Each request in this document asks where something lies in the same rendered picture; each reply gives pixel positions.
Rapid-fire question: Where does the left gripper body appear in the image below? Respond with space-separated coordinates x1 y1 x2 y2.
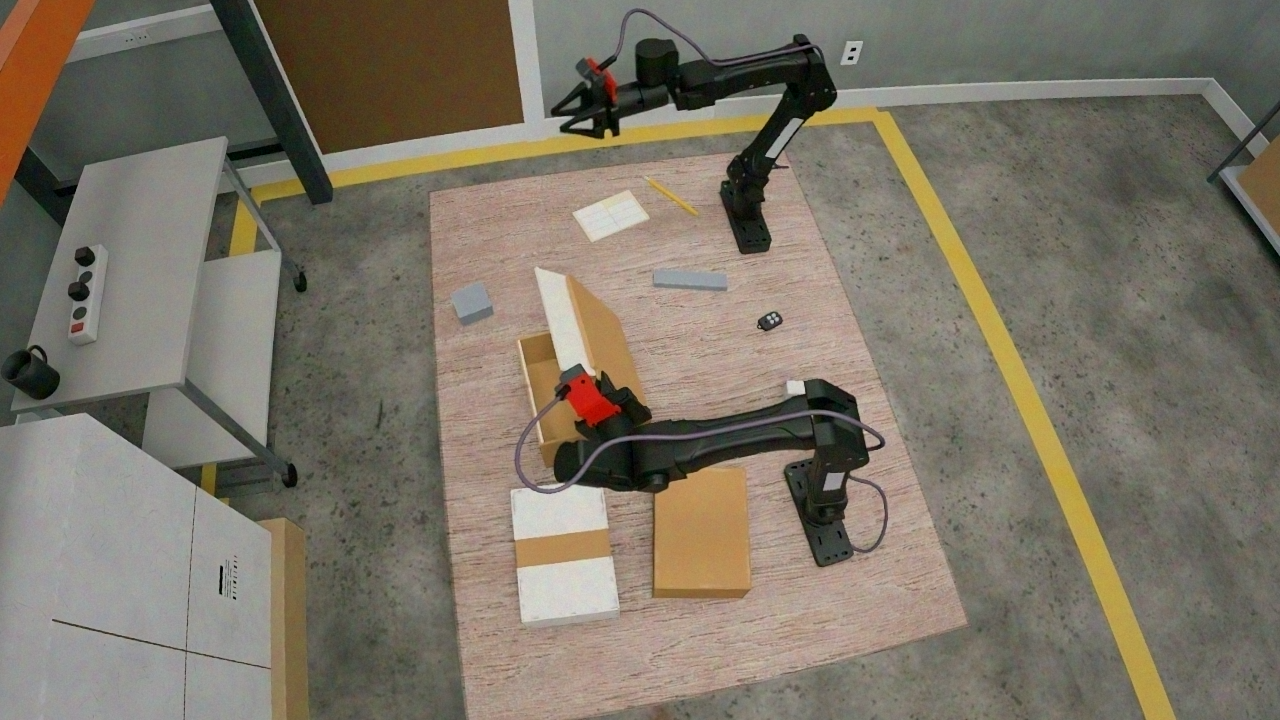
561 373 652 445

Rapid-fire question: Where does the white box with tan tape band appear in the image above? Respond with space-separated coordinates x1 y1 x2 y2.
511 486 620 630

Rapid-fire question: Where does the black key fob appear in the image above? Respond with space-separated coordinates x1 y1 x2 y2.
756 311 783 331

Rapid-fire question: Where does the small white cube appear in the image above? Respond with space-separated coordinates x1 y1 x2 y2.
783 380 805 400

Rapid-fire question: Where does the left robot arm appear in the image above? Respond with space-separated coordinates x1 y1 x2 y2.
554 378 870 566

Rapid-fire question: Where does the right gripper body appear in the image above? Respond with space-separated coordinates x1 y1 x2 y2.
588 70 643 138

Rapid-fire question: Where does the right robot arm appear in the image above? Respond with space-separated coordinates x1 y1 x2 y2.
632 33 837 249

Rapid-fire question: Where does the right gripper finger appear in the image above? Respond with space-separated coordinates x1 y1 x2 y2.
550 82 589 118
559 105 604 141

